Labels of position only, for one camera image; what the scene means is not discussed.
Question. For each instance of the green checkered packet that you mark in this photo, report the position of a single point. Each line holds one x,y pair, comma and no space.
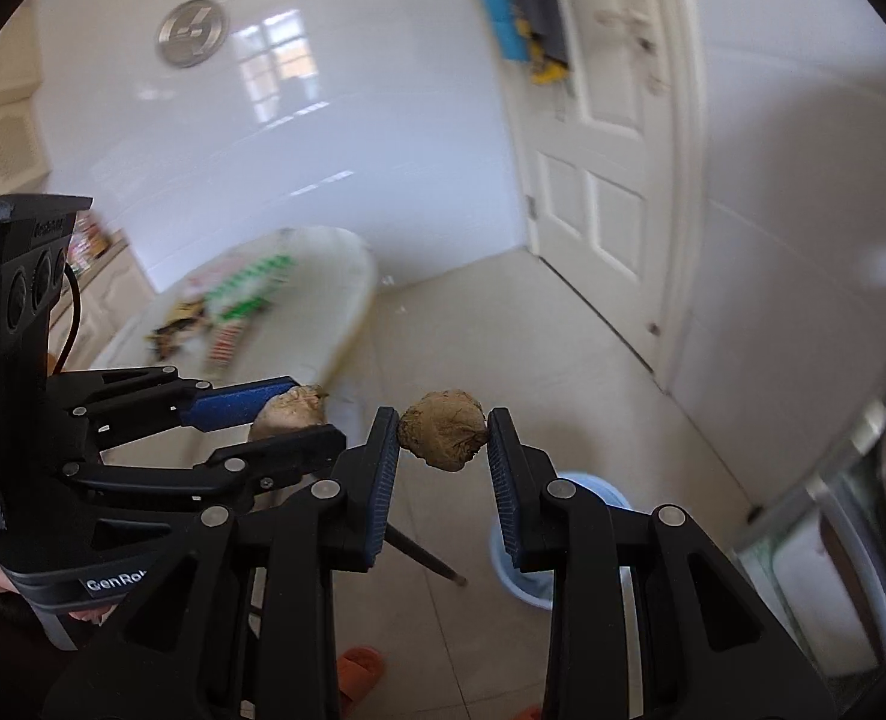
252,281

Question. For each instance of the orange slipper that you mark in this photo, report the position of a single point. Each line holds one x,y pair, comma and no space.
359,671

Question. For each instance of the round metal wall clock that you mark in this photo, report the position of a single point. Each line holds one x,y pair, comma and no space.
192,34

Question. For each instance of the dark snack wrapper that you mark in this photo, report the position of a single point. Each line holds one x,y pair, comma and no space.
178,326

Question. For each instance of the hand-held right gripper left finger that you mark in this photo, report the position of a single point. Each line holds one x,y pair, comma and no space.
383,480

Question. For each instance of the red checkered packet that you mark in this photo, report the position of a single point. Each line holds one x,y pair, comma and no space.
227,343

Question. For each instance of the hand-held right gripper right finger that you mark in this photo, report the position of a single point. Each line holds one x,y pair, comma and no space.
499,480

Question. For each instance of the grey apron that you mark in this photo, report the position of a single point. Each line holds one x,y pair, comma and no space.
540,0

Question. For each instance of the cream upper cabinet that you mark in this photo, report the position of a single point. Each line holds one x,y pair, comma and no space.
4,67

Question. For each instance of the brown lump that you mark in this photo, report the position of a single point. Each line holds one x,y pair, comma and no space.
443,427
293,409

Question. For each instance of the white panel door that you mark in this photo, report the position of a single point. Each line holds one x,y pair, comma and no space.
615,202

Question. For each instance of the round marble table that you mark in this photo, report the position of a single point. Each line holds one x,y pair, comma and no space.
323,292

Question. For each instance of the cream lattice door cabinet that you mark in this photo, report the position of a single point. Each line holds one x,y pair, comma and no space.
0,150

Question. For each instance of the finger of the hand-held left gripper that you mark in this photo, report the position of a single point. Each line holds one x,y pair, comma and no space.
240,405
285,450

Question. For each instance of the cream counter cabinet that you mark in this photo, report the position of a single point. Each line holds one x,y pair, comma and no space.
105,300

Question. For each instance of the blue plastic bucket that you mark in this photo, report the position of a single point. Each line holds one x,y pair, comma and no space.
597,495

